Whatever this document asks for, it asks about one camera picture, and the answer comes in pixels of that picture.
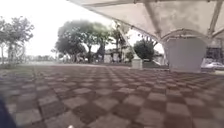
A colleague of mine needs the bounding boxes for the low pale building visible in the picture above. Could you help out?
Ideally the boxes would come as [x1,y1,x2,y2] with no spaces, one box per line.
[103,49,122,64]

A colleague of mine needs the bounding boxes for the pale concrete block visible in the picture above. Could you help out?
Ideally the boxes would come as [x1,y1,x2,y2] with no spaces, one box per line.
[130,58,144,70]

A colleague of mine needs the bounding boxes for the checkered brick pavement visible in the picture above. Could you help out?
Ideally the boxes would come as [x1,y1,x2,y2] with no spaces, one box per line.
[0,64,224,128]

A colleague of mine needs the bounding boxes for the round dark tree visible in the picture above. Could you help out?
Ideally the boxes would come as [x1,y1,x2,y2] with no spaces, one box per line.
[133,38,156,62]

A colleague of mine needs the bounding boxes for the cluster of large trees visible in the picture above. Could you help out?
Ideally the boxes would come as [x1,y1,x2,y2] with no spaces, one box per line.
[54,19,127,64]

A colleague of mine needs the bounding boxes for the white canopy shelter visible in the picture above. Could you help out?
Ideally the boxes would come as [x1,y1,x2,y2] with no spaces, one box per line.
[67,0,224,73]

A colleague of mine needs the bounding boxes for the grass strip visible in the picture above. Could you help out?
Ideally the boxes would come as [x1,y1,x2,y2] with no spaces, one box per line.
[0,64,38,80]

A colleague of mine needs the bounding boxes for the thin leafy trees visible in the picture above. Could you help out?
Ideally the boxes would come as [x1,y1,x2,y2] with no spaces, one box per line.
[0,16,35,66]

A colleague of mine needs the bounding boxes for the dark multi-storey building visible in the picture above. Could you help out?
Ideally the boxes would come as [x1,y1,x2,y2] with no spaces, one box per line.
[205,46,224,64]

